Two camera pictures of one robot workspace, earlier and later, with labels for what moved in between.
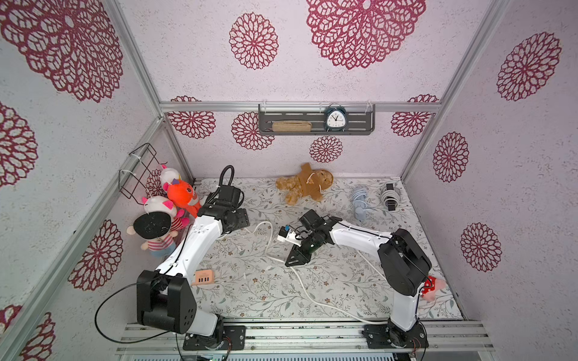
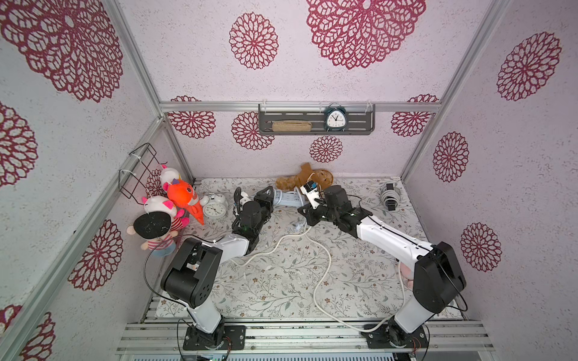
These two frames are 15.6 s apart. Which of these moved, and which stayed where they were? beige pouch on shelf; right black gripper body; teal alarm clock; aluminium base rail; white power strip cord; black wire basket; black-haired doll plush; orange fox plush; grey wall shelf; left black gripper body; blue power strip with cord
Moved: white power strip cord; right black gripper body; left black gripper body; blue power strip with cord
Stayed: orange fox plush; black wire basket; teal alarm clock; grey wall shelf; beige pouch on shelf; aluminium base rail; black-haired doll plush
